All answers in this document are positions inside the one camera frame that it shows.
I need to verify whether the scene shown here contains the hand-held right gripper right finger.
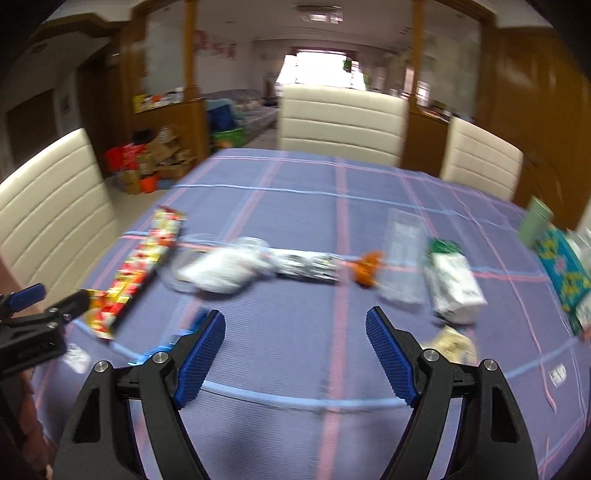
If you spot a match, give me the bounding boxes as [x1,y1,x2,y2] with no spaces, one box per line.
[366,306,541,480]

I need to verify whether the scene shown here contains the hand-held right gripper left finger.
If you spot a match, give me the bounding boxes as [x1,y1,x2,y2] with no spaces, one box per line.
[54,309,227,480]

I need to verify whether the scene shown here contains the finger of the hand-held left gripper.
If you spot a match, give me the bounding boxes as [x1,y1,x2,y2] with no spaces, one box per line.
[0,283,47,315]
[28,288,92,326]

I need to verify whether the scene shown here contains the blue shiny wrapper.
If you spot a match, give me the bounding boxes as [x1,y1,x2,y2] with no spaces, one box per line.
[148,310,211,358]

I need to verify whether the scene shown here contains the white plastic bag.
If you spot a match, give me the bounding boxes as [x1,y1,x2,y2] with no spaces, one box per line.
[178,247,273,294]

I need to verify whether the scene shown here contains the red yellow snack wrapper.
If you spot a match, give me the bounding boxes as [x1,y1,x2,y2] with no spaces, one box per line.
[85,205,185,342]

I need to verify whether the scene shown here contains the silver wrapper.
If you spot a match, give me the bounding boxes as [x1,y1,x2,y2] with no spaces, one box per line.
[270,248,340,284]

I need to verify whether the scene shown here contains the person's left forearm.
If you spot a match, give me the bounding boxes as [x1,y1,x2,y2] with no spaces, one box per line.
[9,367,52,476]

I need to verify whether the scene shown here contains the small white sachet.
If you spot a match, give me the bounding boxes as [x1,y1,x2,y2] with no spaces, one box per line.
[62,344,90,374]

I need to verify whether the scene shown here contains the beige small wrapper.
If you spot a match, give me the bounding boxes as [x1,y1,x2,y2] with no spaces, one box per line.
[422,325,478,365]

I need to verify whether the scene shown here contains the orange peel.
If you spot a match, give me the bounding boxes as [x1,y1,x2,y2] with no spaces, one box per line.
[352,250,385,289]

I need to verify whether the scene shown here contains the white green packet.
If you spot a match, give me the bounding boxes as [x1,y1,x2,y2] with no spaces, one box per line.
[422,237,488,324]

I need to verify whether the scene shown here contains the cream quilted chair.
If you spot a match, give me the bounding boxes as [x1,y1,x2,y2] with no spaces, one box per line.
[277,85,409,167]
[438,116,525,202]
[0,128,121,296]

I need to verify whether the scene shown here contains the clear plastic tray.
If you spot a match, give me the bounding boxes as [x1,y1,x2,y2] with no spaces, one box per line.
[379,208,428,305]

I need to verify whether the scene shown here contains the clear plastic bag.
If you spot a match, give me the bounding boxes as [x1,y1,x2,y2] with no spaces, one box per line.
[161,233,273,296]

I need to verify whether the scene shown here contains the blue plaid tablecloth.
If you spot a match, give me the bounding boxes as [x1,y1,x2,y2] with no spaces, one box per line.
[28,148,591,480]

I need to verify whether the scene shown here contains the pile of cardboard boxes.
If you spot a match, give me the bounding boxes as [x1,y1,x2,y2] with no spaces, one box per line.
[104,127,199,195]

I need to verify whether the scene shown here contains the teal floral box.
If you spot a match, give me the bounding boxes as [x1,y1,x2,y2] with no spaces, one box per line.
[533,226,591,335]

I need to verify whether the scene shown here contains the green cup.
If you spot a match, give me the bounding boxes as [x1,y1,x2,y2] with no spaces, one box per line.
[517,196,555,250]

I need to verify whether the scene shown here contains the wooden divider cabinet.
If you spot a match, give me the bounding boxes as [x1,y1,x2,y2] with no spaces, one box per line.
[131,0,206,167]

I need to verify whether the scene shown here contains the blue bag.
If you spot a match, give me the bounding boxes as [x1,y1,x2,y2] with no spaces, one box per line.
[205,102,236,134]

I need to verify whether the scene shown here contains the grey sofa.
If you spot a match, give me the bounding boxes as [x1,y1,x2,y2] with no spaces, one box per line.
[203,90,280,139]

